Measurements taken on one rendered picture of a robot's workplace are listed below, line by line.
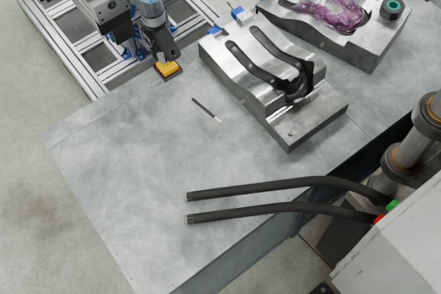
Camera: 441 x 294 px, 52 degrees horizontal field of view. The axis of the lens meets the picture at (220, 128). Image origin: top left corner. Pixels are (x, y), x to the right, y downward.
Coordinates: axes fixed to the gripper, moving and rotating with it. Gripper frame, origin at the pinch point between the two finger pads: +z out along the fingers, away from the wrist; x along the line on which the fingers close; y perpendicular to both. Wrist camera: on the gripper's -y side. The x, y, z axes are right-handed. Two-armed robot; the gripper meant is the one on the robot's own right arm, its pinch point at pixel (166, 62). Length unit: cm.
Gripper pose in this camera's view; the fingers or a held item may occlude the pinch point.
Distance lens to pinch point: 163.8
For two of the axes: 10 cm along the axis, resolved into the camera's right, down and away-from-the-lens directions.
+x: -8.0, 5.3, -2.7
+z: 0.3, 4.8, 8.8
